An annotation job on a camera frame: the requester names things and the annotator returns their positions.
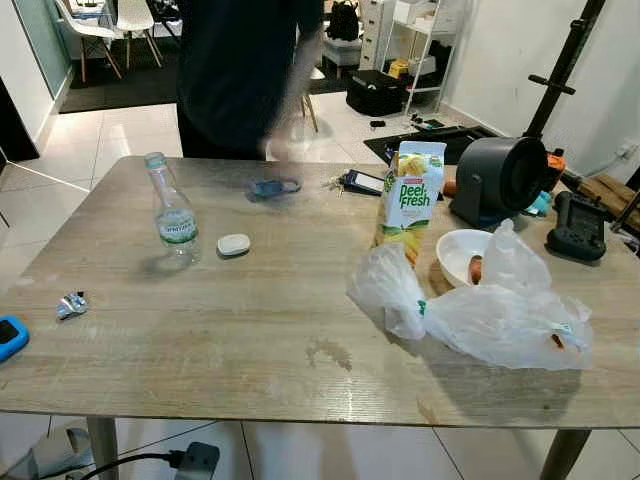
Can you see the black pole stand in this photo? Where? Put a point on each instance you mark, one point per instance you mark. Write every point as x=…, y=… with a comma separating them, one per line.
x=565, y=70

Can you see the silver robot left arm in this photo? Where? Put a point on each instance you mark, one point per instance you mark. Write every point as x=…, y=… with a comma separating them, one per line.
x=50, y=455

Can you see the dark grey rug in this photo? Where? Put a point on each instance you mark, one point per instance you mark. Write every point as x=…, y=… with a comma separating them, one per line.
x=120, y=90

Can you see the white drawer cabinet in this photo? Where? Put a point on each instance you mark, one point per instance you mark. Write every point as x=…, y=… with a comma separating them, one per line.
x=378, y=30

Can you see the bunch of keys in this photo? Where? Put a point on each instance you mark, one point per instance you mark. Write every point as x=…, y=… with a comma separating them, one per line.
x=332, y=182

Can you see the black backpack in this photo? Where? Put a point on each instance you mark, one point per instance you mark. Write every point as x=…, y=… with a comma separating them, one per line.
x=343, y=20

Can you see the dark grey round fan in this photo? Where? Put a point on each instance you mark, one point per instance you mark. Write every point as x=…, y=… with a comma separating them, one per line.
x=500, y=175

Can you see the crumpled silver foil wrapper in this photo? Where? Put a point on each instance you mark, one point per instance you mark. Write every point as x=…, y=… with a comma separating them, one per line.
x=71, y=306

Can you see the Peel Fresh juice carton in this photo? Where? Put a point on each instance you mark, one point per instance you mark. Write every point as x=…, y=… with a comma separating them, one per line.
x=410, y=200

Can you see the black floor mat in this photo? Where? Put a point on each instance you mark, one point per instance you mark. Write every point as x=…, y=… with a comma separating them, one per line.
x=440, y=140

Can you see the black card wallet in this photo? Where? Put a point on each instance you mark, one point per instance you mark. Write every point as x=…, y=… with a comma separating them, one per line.
x=362, y=183

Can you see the small teal object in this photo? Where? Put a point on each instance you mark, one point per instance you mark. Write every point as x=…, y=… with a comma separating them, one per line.
x=540, y=203

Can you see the light wooden table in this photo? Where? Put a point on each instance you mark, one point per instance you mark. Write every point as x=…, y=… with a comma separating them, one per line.
x=250, y=300

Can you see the blue rounded device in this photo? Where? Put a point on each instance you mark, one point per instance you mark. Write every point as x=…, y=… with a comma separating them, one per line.
x=10, y=338

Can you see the black suitcase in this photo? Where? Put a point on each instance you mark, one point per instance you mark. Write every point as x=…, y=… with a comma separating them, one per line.
x=375, y=93

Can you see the small orange object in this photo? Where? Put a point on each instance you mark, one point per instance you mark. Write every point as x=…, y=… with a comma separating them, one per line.
x=555, y=160

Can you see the white bowl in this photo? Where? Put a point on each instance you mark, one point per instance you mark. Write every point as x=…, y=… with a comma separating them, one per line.
x=455, y=255

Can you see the brown bag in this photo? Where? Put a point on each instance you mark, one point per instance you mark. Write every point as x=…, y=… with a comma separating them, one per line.
x=610, y=195

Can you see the person in dark clothes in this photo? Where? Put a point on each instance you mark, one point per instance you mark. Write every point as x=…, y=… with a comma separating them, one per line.
x=240, y=70

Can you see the clear plastic bag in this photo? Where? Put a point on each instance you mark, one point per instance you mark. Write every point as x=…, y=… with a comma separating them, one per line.
x=500, y=320

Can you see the clear plastic water bottle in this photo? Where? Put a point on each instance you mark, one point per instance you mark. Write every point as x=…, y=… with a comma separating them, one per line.
x=175, y=225

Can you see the orange red tomato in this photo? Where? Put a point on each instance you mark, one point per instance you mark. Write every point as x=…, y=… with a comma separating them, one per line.
x=475, y=268

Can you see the blue carabiner clip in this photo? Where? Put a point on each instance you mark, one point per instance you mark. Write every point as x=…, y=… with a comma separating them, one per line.
x=270, y=187

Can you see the wooden stool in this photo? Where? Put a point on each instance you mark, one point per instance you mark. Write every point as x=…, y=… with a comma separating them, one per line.
x=312, y=100

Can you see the white chair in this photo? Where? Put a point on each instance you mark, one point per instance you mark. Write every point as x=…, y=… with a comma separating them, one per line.
x=135, y=20
x=85, y=25

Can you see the black handheld controller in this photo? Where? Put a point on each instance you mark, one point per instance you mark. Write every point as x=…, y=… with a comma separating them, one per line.
x=577, y=228

